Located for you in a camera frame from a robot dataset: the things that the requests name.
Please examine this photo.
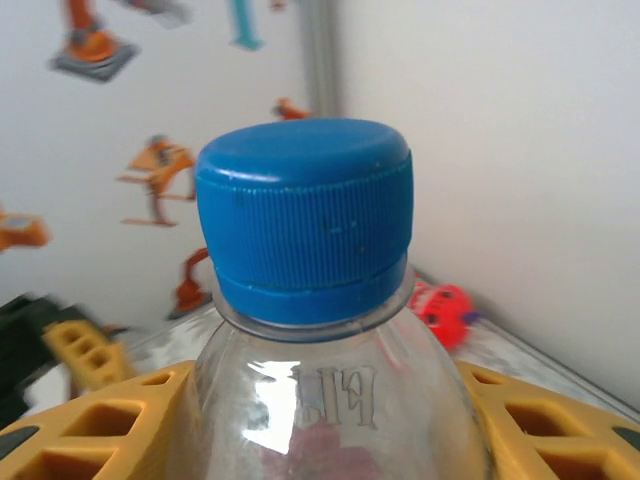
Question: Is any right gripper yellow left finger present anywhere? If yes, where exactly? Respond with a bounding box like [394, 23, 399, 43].
[0, 360, 201, 480]

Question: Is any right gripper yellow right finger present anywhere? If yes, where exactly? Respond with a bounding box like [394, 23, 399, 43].
[455, 360, 640, 480]

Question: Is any clear Fiji bottle blue cap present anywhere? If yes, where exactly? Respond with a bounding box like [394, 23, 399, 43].
[192, 117, 494, 480]

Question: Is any aluminium frame post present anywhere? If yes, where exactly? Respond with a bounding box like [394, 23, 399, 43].
[297, 0, 344, 124]

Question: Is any red plush dinosaur toy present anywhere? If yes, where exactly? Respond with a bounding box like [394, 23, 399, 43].
[407, 282, 481, 349]

